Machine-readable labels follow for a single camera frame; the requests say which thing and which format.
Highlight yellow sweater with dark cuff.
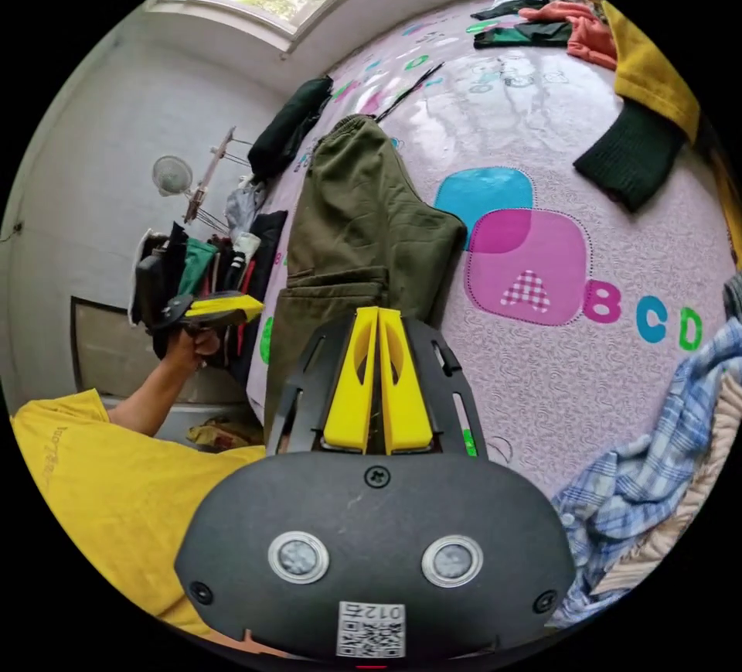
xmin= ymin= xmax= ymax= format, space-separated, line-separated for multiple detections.
xmin=572 ymin=0 xmax=703 ymax=213

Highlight person's left hand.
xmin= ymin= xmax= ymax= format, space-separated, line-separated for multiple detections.
xmin=161 ymin=326 xmax=223 ymax=376

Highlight dark green garment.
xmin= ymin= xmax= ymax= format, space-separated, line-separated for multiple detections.
xmin=247 ymin=76 xmax=335 ymax=184

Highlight thin black stick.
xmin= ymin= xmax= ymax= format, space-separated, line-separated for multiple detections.
xmin=375 ymin=61 xmax=446 ymax=123

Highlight person's left forearm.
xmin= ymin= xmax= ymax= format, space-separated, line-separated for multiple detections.
xmin=106 ymin=356 xmax=201 ymax=438

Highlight pile of clothes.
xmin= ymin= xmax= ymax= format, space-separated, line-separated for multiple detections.
xmin=547 ymin=270 xmax=742 ymax=629
xmin=465 ymin=0 xmax=619 ymax=72

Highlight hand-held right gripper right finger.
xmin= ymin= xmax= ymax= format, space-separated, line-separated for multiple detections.
xmin=378 ymin=306 xmax=434 ymax=452

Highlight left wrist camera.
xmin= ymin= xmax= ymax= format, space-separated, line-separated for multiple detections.
xmin=135 ymin=254 xmax=169 ymax=328

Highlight clothes rack with hanging garments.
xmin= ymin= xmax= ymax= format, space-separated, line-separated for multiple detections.
xmin=128 ymin=125 xmax=290 ymax=389

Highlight white fan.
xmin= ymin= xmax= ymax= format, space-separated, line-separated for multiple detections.
xmin=151 ymin=155 xmax=194 ymax=198

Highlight brown long pants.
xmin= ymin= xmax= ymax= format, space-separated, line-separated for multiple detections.
xmin=262 ymin=114 xmax=469 ymax=455

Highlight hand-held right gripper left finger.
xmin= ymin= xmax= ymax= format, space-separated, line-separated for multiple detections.
xmin=322 ymin=306 xmax=381 ymax=450

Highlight person's body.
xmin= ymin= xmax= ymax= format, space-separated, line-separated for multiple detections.
xmin=10 ymin=388 xmax=269 ymax=640

